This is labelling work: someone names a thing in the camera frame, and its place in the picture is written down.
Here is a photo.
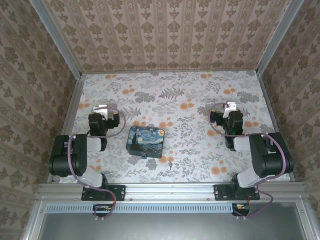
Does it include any starry night painted tin box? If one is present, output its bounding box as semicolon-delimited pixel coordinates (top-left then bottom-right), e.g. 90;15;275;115
126;125;165;159

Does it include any aluminium frame post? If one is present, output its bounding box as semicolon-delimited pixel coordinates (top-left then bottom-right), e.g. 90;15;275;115
28;0;84;78
255;0;305;76

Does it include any grey slotted cable duct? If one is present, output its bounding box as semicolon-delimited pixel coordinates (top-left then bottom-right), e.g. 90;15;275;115
46;202;251;214

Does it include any grey metal sheet panel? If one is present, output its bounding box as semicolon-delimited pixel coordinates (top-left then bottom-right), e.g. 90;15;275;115
23;201;317;240

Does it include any black connector box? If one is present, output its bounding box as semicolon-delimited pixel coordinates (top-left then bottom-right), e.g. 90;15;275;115
231;202;251;217
92;203;114;218

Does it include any aluminium side rail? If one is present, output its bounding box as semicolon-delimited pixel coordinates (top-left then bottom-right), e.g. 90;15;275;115
256;72;296;182
46;74;86;183

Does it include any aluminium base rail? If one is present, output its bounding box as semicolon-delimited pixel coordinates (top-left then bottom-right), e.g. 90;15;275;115
37;181;308;202

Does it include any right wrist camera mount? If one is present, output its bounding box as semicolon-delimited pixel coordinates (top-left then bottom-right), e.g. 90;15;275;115
223;100;238;118

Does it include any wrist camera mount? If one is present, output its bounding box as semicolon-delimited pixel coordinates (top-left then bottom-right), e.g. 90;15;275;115
93;104;111;119
223;100;238;118

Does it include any aluminium rear rail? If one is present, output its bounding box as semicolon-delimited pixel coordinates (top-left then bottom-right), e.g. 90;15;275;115
81;69;258;75

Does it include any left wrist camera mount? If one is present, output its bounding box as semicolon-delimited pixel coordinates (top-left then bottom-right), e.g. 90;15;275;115
93;104;111;119

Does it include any floral patterned table cover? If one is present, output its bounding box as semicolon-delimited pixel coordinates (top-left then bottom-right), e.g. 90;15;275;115
58;70;292;184

